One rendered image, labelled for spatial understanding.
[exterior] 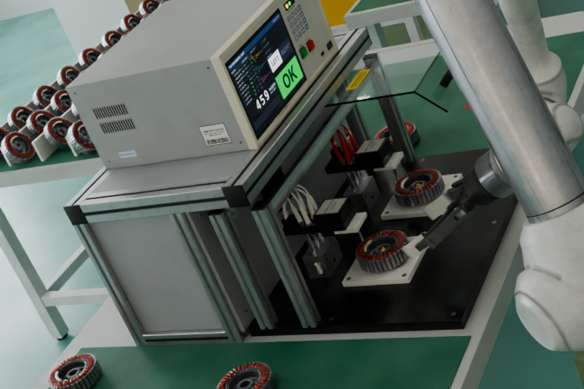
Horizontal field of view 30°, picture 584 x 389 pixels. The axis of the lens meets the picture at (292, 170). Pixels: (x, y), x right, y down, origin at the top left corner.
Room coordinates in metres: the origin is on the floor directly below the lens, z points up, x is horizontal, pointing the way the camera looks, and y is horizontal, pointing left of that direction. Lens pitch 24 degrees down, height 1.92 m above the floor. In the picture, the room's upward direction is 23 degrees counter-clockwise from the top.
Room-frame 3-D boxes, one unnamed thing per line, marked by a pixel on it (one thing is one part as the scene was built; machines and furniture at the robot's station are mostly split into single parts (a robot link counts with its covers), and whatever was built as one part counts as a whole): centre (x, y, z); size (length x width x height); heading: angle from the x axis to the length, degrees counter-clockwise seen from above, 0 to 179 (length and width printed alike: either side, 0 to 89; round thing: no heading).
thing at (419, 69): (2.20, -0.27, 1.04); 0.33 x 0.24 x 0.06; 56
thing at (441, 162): (2.06, -0.16, 0.76); 0.64 x 0.47 x 0.02; 146
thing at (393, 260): (1.95, -0.11, 0.80); 0.11 x 0.11 x 0.04
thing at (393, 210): (2.15, -0.25, 0.78); 0.15 x 0.15 x 0.01; 56
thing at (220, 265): (2.20, 0.03, 0.92); 0.66 x 0.01 x 0.30; 146
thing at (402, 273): (1.95, -0.11, 0.78); 0.15 x 0.15 x 0.01; 56
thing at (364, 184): (2.23, -0.13, 0.80); 0.07 x 0.05 x 0.06; 146
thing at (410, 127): (2.51, -0.28, 0.77); 0.11 x 0.11 x 0.04
